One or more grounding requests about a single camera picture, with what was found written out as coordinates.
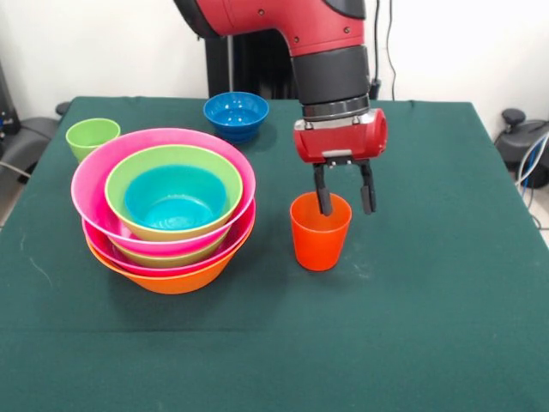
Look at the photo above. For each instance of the green plastic bowl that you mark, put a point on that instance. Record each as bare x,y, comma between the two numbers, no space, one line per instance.
116,193
171,259

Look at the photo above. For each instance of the red plastic cup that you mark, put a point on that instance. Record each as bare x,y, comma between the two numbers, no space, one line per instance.
319,244

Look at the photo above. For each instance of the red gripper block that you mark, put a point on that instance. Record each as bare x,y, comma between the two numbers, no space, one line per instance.
339,139

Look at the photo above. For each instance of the dark green tablecloth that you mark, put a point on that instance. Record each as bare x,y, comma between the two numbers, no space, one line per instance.
274,343

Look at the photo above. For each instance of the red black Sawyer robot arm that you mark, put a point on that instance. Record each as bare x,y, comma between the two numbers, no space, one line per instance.
317,47

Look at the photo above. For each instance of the pink plastic bowl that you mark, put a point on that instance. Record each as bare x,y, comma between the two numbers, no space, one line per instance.
86,193
98,249

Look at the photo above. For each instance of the orange plastic bowl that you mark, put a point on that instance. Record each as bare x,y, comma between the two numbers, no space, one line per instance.
171,285

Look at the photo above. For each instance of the green plastic cup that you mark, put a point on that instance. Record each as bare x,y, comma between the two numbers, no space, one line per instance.
88,135

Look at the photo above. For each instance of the dark blue plastic bowl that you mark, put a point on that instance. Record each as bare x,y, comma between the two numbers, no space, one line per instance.
236,116

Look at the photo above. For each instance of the black office chair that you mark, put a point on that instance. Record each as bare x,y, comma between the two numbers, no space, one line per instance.
514,146
30,141

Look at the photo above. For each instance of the light blue plastic bowl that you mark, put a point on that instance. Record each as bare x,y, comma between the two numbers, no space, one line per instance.
171,201

